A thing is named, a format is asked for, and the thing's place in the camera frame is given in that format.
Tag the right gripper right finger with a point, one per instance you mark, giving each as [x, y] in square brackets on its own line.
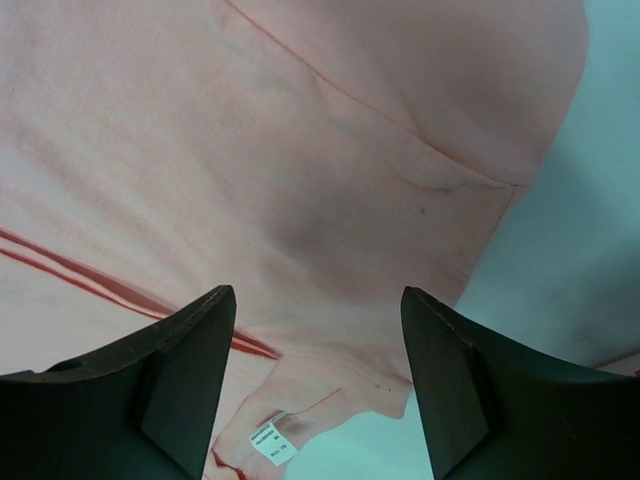
[493, 408]

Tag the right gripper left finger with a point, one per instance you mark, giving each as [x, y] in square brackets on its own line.
[141, 407]

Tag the pink t shirt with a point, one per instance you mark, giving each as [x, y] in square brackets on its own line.
[317, 156]

